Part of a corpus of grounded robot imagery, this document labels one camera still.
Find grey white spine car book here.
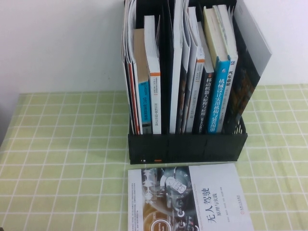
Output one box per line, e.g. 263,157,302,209
215,4,239,133

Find brown and cyan spine book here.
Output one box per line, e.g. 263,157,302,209
132,28,153,128

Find white spine book orange block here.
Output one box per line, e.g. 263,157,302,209
143,14,162,135

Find tall white grey cover book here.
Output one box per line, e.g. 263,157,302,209
182,6,205,133

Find large dark picture cover book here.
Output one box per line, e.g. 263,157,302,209
227,0,273,134

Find thin white paper booklets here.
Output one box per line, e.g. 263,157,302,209
121,0,138,134

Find black perforated plastic book holder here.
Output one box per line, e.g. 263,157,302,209
122,0,248,166

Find black spine robot book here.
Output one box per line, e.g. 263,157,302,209
192,64,215,134

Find white book with dashboard cover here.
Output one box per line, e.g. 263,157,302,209
127,163,255,231

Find thin black red-edged book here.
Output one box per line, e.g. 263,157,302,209
125,57,141,135

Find green white checked tablecloth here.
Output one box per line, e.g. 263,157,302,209
0,83,308,231

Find blue spine mechanical design book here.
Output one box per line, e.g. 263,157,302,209
203,5,232,134

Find white spine book orange band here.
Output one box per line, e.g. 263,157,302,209
192,51,206,133

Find thin dark orange cover magazine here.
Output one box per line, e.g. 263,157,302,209
177,36,191,134

